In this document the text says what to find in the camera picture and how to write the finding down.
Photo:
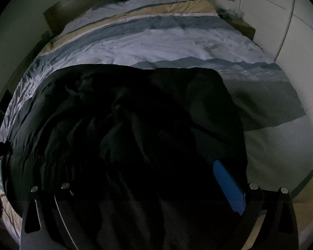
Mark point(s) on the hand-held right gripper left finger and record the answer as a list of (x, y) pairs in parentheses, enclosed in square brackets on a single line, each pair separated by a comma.
[(60, 208)]

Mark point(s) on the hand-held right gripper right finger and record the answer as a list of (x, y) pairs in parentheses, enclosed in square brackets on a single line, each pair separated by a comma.
[(229, 187)]

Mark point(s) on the black garment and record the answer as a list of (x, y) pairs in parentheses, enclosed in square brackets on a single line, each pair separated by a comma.
[(120, 135)]

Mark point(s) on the bed with striped sheet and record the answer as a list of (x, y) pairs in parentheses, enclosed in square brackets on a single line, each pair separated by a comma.
[(172, 41)]

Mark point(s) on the wooden nightstand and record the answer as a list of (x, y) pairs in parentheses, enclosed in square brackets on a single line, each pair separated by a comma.
[(244, 28)]

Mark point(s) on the white wardrobe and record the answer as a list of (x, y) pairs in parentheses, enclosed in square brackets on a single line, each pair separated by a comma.
[(276, 18)]

